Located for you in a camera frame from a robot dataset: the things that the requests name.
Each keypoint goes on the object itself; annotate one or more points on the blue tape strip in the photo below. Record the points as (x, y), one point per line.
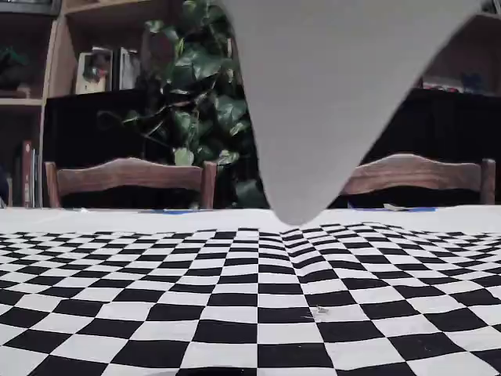
(422, 209)
(364, 208)
(176, 211)

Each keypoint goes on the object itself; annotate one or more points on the brown wooden chair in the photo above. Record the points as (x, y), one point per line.
(422, 174)
(129, 176)

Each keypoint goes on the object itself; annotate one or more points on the green leafy houseplant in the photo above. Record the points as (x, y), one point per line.
(199, 78)

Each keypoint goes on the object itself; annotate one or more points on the black white checkerboard paper mat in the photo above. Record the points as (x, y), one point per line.
(195, 293)

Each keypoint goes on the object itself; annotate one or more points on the dark green ornament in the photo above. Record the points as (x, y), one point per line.
(13, 66)

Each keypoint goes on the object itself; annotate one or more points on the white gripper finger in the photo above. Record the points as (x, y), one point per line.
(321, 117)

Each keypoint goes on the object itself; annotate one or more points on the row of upright books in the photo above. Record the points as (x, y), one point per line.
(28, 176)

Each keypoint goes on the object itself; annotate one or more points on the white upright book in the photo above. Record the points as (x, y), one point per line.
(129, 68)

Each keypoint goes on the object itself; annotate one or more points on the light wooden bookshelf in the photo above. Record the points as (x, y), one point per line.
(58, 58)

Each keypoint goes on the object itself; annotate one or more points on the illustrated picture book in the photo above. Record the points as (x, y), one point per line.
(93, 70)

